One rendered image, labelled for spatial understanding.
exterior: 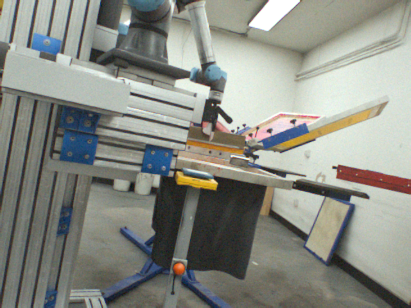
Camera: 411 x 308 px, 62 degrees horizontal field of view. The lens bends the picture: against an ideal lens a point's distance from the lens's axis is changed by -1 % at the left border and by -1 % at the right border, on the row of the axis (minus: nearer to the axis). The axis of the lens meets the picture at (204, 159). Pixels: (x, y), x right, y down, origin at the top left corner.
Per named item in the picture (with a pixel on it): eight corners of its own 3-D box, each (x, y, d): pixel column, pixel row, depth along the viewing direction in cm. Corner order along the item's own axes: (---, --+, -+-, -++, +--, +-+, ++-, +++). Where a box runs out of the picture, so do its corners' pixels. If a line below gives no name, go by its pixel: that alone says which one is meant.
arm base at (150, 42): (123, 52, 90) (130, 15, 90) (110, 59, 103) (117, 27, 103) (174, 68, 98) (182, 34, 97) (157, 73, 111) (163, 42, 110)
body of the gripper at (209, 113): (199, 121, 181) (204, 99, 180) (215, 124, 182) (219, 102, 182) (201, 120, 173) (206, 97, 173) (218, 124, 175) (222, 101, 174)
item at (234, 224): (247, 282, 147) (268, 185, 145) (143, 266, 141) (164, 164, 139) (245, 278, 150) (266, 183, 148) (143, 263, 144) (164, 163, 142)
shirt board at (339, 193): (363, 203, 246) (365, 192, 246) (367, 210, 209) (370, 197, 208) (196, 163, 295) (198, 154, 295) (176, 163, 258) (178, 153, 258)
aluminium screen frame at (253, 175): (291, 190, 138) (293, 181, 137) (146, 162, 129) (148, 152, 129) (243, 169, 215) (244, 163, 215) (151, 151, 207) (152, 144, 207)
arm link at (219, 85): (210, 69, 178) (224, 74, 182) (205, 90, 179) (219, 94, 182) (216, 67, 171) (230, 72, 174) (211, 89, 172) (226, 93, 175)
